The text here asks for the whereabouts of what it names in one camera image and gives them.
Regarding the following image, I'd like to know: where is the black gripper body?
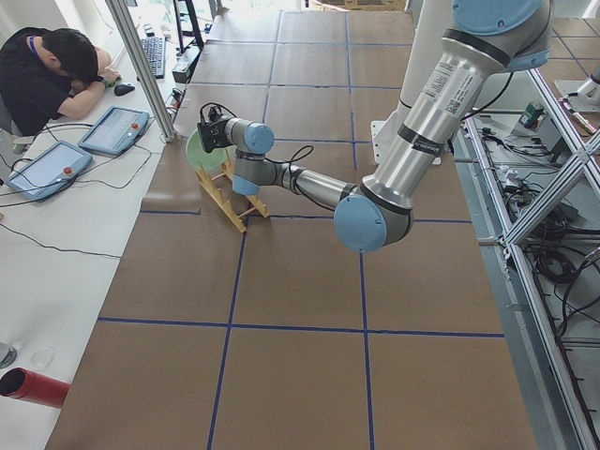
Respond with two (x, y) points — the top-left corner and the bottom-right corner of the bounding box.
(197, 105), (228, 153)

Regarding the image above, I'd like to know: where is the light green round plate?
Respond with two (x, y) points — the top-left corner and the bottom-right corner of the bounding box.
(186, 130), (231, 171)

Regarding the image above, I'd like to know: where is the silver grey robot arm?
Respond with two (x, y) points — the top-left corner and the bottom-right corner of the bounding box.
(198, 1), (554, 253)

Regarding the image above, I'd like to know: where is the wooden dish rack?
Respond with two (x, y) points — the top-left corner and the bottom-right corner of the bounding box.
(196, 152), (270, 233)

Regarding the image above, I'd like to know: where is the blue teach pendant far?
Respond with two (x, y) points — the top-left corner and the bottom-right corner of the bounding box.
(78, 106), (150, 156)

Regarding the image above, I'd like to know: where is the blue teach pendant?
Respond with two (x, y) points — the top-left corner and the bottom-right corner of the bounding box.
(78, 106), (150, 156)
(6, 141), (93, 202)

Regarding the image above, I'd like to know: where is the black computer mouse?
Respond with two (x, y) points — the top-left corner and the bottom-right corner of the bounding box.
(113, 82), (136, 97)

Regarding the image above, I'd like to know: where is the black keyboard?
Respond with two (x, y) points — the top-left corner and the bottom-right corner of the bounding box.
(140, 36), (166, 79)

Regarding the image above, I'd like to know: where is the blue teach pendant near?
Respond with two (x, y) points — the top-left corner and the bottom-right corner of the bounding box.
(6, 141), (93, 202)

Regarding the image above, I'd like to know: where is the person in black shirt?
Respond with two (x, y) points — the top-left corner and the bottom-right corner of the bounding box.
(1, 27), (121, 137)

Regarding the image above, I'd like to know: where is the brown paper table cover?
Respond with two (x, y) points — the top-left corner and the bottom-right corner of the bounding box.
(44, 8), (600, 450)

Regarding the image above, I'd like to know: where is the red cylinder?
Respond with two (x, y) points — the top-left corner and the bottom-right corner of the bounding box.
(1, 367), (70, 409)

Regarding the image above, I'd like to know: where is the green electrical box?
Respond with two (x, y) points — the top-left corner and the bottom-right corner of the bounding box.
(519, 101), (544, 128)

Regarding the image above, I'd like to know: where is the aluminium frame post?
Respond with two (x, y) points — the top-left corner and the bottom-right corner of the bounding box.
(105, 0), (177, 143)

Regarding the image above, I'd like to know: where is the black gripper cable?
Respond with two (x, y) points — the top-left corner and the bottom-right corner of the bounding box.
(199, 101), (315, 188)

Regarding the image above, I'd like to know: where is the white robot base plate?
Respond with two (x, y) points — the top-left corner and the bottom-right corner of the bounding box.
(371, 0), (453, 164)

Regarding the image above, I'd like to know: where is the aluminium frame rail right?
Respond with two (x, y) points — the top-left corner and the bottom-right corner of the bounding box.
(456, 70), (599, 449)

